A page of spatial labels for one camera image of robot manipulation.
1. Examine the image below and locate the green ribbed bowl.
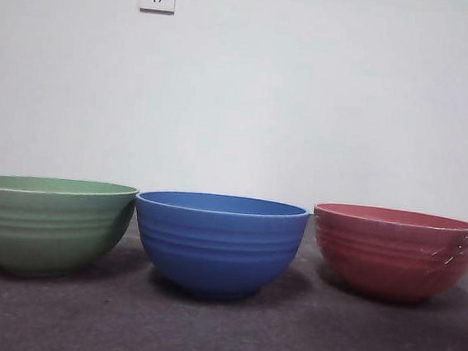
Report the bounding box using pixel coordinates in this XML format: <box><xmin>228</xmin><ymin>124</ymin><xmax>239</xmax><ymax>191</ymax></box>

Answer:
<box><xmin>0</xmin><ymin>172</ymin><xmax>141</xmax><ymax>287</ymax></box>

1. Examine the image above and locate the red ribbed bowl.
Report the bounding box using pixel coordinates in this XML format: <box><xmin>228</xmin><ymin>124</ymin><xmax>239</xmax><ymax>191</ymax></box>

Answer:
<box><xmin>305</xmin><ymin>199</ymin><xmax>468</xmax><ymax>309</ymax></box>

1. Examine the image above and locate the blue ribbed bowl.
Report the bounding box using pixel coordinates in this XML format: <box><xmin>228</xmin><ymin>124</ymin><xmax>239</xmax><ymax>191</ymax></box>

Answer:
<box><xmin>127</xmin><ymin>186</ymin><xmax>311</xmax><ymax>308</ymax></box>

